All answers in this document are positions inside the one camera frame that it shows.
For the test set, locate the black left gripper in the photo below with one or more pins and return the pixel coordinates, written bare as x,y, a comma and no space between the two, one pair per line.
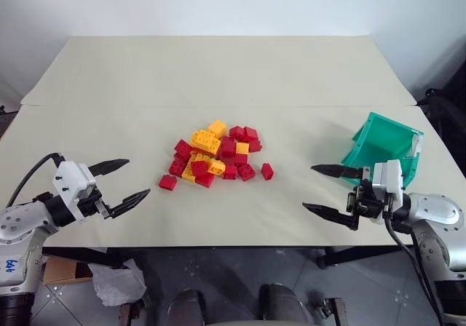
91,202

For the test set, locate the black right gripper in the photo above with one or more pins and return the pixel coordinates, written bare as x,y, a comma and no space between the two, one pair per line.
369,202

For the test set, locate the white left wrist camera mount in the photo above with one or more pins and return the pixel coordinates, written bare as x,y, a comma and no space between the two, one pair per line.
71,180

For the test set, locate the green plastic bin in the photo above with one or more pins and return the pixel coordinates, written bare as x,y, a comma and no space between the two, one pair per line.
382,137

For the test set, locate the black office chair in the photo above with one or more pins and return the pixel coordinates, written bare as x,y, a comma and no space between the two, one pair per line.
449,96

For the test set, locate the crumpled white paper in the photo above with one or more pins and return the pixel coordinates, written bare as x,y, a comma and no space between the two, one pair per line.
116,286

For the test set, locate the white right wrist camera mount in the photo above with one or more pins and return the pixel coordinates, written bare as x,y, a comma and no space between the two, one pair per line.
391,180

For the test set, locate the dark rounded shape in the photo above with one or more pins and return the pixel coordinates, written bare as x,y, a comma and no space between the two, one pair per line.
185,308
282,304

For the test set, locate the black table frame bar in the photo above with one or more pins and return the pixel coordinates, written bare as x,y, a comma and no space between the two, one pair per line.
360,256

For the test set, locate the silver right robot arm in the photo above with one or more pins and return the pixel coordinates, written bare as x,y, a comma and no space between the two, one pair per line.
433,207

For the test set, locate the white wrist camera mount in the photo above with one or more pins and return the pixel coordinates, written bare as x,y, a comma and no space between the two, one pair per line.
391,180
71,180

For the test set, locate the white label on bin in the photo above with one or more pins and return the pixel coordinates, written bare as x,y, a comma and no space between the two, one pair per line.
416,147

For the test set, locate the brown cardboard box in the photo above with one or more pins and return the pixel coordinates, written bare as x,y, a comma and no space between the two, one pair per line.
62,271

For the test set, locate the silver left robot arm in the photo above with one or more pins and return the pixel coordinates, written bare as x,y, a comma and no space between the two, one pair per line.
18,224

